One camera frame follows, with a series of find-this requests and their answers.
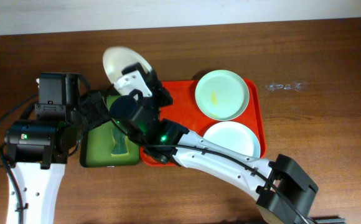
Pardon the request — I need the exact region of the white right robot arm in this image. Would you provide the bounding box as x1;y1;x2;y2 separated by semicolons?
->
110;62;319;223

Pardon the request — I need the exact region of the yellow green sponge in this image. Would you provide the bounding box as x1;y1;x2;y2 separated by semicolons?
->
111;128;129;157

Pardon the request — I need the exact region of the light blue plate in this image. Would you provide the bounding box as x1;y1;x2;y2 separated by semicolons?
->
203;121;261;158

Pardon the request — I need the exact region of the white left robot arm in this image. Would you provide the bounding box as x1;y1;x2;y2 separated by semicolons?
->
0;92;108;223

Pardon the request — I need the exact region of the mint green plate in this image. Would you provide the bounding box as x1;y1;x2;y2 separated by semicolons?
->
194;70;250;121

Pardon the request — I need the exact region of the green tray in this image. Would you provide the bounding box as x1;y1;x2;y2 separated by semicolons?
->
80;90;139;167

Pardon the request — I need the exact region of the cream white plate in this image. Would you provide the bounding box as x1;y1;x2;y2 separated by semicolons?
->
103;47;152;97

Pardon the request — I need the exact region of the red tray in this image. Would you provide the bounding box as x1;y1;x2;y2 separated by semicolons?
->
139;79;268;167

